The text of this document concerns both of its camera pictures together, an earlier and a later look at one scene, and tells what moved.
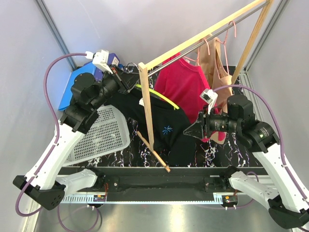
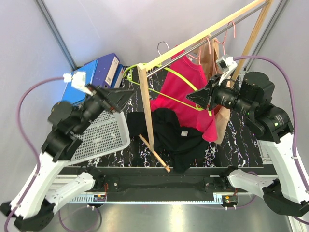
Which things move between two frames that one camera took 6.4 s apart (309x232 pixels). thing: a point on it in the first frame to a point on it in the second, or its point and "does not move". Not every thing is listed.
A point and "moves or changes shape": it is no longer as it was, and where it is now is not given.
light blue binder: [67, 97] does not move
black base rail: [195, 184] does not move
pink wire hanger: [198, 53] to [209, 49]
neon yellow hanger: [174, 105] to [160, 65]
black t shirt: [168, 125] moves or changes shape
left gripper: [129, 79] to [118, 98]
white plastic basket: [109, 134] does not move
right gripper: [202, 128] to [206, 97]
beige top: [208, 50] does not move
